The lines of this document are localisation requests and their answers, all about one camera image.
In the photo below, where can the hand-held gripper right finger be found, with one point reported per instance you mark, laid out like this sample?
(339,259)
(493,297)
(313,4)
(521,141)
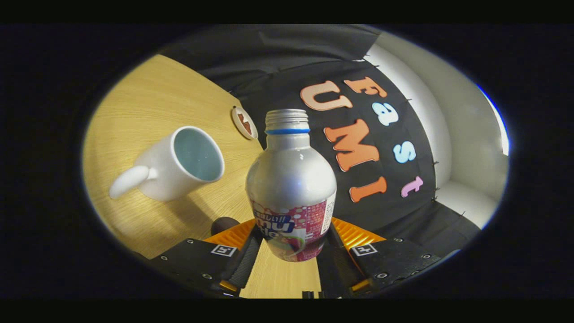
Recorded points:
(394,260)

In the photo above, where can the wooden table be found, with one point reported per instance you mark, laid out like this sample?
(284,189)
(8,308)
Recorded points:
(148,103)

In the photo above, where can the small white plate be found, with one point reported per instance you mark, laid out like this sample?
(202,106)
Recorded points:
(234,117)

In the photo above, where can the red brown food pieces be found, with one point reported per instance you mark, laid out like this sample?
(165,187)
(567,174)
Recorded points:
(244,122)

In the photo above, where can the silver juice bottle pink label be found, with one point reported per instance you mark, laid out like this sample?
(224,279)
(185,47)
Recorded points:
(291,179)

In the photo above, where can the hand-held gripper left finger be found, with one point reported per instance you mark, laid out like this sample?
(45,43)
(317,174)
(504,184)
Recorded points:
(199,262)

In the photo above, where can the black backdrop cloth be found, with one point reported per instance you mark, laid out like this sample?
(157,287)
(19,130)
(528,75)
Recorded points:
(278,63)

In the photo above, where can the white ceramic cup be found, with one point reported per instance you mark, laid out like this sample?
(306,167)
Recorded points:
(161,177)

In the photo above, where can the dark round coaster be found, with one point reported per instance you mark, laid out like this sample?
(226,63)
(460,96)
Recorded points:
(223,225)

